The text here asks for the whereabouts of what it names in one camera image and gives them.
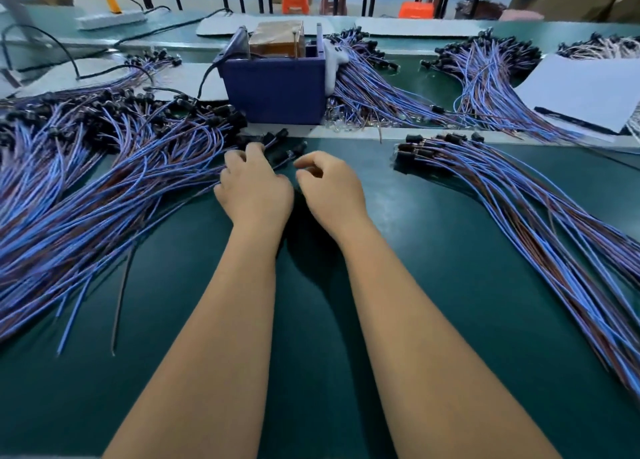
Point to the person's left hand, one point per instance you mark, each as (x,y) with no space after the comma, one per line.
(255,199)

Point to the person's right hand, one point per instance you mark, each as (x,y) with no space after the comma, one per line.
(335,199)

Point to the blue plastic tester box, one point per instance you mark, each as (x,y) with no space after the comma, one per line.
(270,92)

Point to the person's right forearm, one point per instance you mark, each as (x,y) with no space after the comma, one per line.
(445,359)

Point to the person's left forearm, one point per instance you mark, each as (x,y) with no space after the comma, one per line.
(195,359)

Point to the white power strip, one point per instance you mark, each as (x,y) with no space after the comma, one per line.
(112,20)

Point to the white flat mat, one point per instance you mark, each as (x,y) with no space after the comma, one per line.
(185,79)
(272,26)
(420,28)

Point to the brown cardboard block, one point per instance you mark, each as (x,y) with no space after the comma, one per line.
(276,40)

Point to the orange plug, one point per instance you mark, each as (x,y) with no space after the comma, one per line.
(111,4)

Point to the black pen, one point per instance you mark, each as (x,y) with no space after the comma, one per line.
(575,121)

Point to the pink plastic stool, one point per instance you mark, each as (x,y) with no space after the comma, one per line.
(521,16)

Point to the white paper sheet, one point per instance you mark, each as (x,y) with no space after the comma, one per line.
(585,92)

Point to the white plastic device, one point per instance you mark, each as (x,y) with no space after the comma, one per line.
(8,79)

